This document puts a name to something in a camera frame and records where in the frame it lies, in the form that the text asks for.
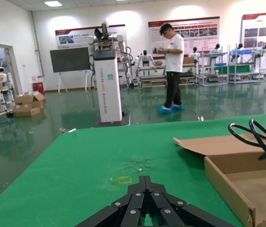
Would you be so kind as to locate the ceiling light panel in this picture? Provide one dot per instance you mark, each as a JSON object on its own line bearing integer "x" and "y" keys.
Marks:
{"x": 52, "y": 3}

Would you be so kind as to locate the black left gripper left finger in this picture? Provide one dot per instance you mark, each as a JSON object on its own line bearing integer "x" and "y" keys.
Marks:
{"x": 132, "y": 205}

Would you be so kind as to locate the flat closed cardboard box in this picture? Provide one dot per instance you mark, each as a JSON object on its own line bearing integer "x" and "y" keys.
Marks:
{"x": 25, "y": 111}

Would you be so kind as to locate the red cabinet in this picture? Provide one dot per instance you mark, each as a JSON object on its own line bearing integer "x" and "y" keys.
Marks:
{"x": 38, "y": 87}

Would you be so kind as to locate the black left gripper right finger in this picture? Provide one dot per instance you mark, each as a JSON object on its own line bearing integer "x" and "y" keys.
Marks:
{"x": 161, "y": 205}

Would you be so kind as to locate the metal-frame workbench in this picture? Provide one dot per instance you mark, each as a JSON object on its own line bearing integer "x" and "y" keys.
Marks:
{"x": 239, "y": 69}
{"x": 151, "y": 78}
{"x": 211, "y": 78}

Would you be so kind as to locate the green table cloth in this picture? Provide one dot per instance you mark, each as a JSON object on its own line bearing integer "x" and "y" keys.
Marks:
{"x": 76, "y": 153}

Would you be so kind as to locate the small white round-headed robot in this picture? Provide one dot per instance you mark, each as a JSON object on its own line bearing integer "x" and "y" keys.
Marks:
{"x": 0, "y": 71}

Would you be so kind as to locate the cardboard box with oval hole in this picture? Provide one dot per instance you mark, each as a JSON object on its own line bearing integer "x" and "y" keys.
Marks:
{"x": 229, "y": 163}

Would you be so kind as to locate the red-framed wall poster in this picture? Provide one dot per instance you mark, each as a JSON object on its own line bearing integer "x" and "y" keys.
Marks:
{"x": 71, "y": 37}
{"x": 262, "y": 26}
{"x": 194, "y": 30}

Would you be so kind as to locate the white black-headed humanoid robot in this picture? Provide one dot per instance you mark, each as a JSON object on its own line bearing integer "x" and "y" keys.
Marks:
{"x": 239, "y": 48}
{"x": 144, "y": 59}
{"x": 265, "y": 50}
{"x": 194, "y": 53}
{"x": 215, "y": 50}

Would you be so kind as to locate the person in white t-shirt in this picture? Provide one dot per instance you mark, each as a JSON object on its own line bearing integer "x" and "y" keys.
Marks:
{"x": 174, "y": 52}

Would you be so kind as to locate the open cardboard box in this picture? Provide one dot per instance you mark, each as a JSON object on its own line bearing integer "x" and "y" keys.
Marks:
{"x": 37, "y": 101}

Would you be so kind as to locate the black display screen on stand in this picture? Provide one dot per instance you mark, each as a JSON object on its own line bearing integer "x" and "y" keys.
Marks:
{"x": 69, "y": 59}

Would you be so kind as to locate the grey wall pipe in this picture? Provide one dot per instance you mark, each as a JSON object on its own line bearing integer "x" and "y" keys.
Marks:
{"x": 36, "y": 42}

